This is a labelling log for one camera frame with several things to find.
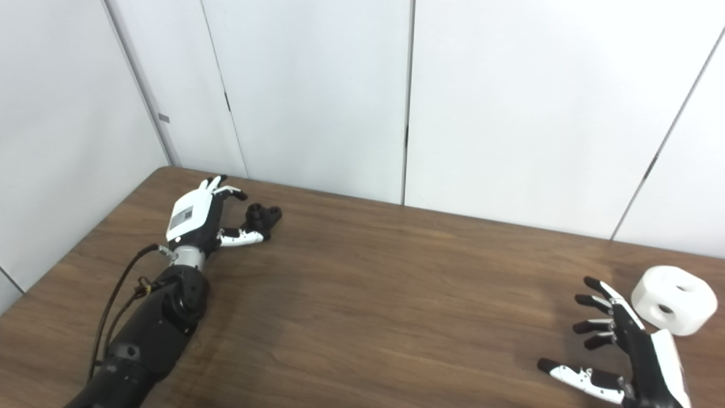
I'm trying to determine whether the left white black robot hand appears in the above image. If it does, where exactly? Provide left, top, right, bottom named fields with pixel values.
left=165, top=175, right=267, bottom=254

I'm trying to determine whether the black plastic holder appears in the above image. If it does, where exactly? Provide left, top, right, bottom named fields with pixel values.
left=245, top=203, right=283, bottom=241

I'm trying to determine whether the round white plastic piece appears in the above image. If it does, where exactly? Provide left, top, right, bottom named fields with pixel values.
left=631, top=266, right=718, bottom=337

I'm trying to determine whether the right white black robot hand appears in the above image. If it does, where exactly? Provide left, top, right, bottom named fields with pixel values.
left=537, top=276, right=693, bottom=408

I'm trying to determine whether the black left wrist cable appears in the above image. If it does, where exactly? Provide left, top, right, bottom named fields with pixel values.
left=88, top=244, right=178, bottom=381

